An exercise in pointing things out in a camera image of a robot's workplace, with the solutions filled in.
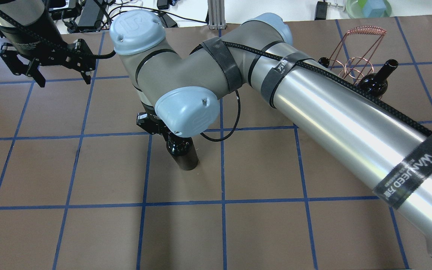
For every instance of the black power brick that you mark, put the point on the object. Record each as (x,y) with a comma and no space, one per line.
(92,15)

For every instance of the black power adapter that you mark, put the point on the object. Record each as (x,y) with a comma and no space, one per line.
(320,12)

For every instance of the aluminium frame post left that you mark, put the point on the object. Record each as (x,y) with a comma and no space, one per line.
(216,15)

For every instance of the black gripper body active arm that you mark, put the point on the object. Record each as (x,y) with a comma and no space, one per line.
(147,122)

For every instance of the idle gripper black finger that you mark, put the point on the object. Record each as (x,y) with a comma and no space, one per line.
(33,71)
(86,75)

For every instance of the brown paper mat blue grid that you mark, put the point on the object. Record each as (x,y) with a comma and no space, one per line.
(83,188)

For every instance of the dark wine bottle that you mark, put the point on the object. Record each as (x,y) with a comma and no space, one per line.
(376,84)
(183,151)

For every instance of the dark wine bottle in basket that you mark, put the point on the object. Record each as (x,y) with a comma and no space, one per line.
(376,84)

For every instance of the black gripper body idle arm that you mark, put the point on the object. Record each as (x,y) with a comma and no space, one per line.
(33,48)

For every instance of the copper wire wine basket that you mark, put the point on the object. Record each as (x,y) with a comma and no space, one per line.
(351,59)

